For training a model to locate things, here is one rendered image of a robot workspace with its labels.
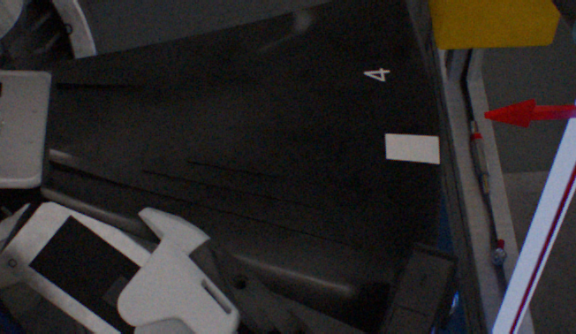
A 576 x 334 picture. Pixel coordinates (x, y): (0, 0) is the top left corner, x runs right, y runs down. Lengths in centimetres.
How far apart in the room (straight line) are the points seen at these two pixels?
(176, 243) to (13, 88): 16
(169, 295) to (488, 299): 45
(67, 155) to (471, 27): 42
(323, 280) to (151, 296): 10
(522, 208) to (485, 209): 104
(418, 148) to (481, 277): 34
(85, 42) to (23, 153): 20
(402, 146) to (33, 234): 26
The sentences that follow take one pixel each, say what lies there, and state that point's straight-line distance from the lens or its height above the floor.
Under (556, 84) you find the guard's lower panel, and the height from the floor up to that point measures 30.
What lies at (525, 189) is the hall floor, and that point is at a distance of 209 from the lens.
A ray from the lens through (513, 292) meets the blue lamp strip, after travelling 87.
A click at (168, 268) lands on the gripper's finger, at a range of 58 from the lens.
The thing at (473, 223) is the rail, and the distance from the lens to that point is 101.
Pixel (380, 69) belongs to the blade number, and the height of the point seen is 118.
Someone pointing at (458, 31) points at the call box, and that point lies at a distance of 94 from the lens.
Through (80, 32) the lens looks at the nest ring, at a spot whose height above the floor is 109.
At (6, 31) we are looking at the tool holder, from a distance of 57.
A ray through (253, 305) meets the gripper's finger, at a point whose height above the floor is 123.
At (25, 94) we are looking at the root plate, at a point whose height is 119.
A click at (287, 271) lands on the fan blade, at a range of 62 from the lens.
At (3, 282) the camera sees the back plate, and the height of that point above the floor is 91.
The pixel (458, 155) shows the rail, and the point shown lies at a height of 86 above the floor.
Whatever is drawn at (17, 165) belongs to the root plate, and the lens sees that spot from 64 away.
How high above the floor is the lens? 171
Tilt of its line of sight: 56 degrees down
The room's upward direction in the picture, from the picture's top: 1 degrees clockwise
